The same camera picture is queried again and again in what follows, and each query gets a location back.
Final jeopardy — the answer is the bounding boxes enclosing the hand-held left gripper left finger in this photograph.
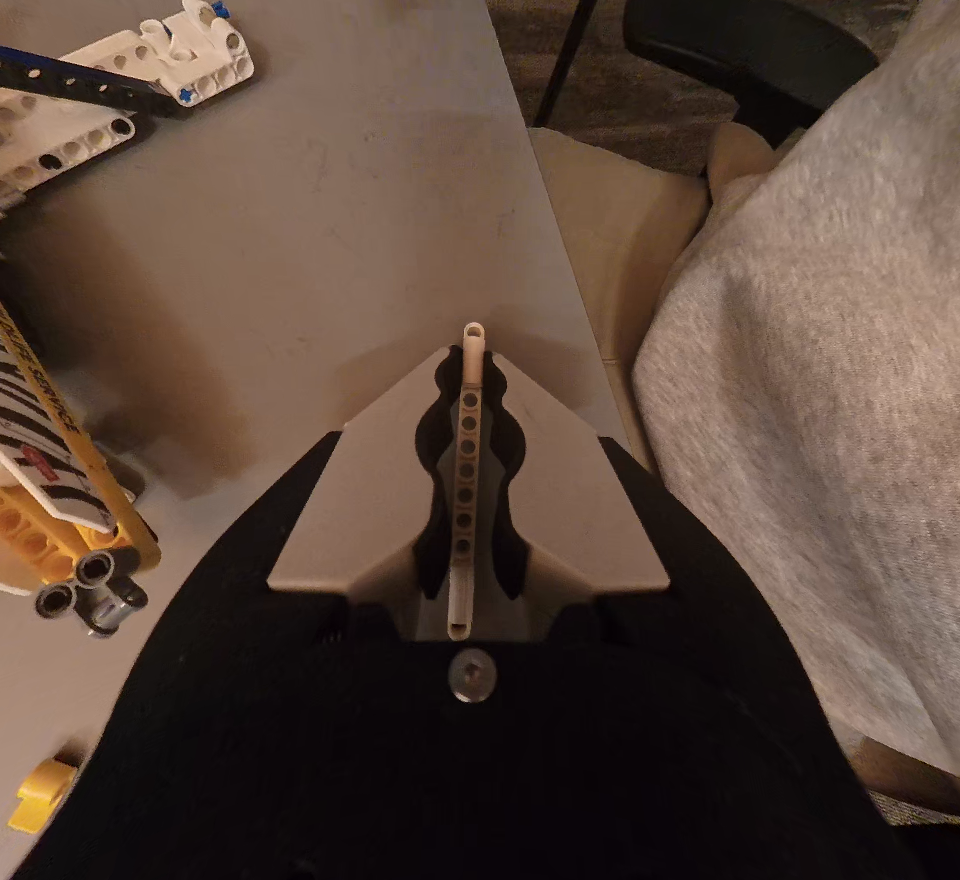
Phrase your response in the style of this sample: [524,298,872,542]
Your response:
[267,345,465,637]

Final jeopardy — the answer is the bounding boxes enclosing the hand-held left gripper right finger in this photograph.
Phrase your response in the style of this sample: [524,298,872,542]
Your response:
[483,349,671,641]

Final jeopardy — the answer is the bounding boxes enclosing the white lego beam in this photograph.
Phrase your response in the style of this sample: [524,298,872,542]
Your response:
[447,321,489,641]

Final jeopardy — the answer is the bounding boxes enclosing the zebra striped lego plane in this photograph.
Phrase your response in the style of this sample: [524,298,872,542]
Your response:
[0,0,256,637]

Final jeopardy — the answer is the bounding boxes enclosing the yellow lego piece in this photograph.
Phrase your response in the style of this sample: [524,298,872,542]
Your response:
[7,756,80,836]

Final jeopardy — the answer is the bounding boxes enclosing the person's beige pants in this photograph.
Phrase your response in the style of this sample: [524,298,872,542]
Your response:
[528,123,781,476]

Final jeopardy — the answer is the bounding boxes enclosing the black metal pole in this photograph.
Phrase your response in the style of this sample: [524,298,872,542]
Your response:
[532,0,631,129]

